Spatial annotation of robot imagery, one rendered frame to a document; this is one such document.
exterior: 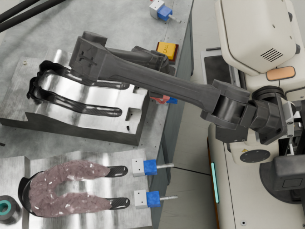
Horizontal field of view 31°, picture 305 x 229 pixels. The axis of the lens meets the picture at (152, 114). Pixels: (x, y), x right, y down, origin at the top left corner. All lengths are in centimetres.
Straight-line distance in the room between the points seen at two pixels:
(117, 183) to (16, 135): 44
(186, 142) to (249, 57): 139
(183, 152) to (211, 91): 139
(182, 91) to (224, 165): 110
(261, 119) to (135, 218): 53
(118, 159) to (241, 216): 71
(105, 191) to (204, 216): 94
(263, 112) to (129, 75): 36
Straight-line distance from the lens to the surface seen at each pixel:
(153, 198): 169
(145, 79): 127
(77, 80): 190
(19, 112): 193
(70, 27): 217
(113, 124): 179
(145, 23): 212
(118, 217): 170
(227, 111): 135
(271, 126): 141
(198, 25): 313
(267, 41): 135
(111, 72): 125
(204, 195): 261
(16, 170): 177
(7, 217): 168
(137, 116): 182
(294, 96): 153
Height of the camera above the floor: 244
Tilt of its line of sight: 60 degrees down
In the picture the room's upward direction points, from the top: 10 degrees counter-clockwise
